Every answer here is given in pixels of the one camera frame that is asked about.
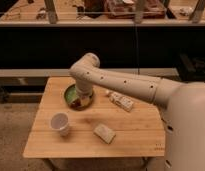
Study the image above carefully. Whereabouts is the white crumpled packet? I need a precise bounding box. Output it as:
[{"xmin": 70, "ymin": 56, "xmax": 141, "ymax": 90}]
[{"xmin": 106, "ymin": 90, "xmax": 134, "ymax": 112}]

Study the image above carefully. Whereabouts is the beige sponge block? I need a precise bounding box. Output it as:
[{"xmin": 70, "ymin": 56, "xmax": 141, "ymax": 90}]
[{"xmin": 94, "ymin": 124, "xmax": 116, "ymax": 144}]

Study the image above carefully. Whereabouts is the green plate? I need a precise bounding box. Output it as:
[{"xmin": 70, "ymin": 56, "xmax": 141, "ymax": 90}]
[{"xmin": 63, "ymin": 84, "xmax": 94, "ymax": 110}]

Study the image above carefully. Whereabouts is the white ceramic cup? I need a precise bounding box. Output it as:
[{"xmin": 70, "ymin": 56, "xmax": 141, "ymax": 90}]
[{"xmin": 50, "ymin": 113, "xmax": 70, "ymax": 136}]

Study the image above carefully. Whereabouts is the wooden table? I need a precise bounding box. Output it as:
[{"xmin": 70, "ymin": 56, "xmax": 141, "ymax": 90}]
[{"xmin": 23, "ymin": 77, "xmax": 164, "ymax": 158}]

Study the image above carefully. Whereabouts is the long wooden bench shelf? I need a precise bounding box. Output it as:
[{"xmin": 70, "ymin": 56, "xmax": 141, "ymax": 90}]
[{"xmin": 0, "ymin": 0, "xmax": 205, "ymax": 27}]

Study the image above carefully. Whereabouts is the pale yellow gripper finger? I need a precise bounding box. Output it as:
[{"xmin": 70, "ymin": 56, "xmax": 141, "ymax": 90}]
[{"xmin": 71, "ymin": 99, "xmax": 90, "ymax": 107}]

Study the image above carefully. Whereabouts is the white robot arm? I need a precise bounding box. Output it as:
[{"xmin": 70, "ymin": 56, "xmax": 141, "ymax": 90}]
[{"xmin": 70, "ymin": 53, "xmax": 205, "ymax": 171}]

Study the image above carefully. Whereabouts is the red pepper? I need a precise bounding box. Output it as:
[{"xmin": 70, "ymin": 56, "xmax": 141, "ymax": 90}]
[{"xmin": 71, "ymin": 103, "xmax": 83, "ymax": 109}]

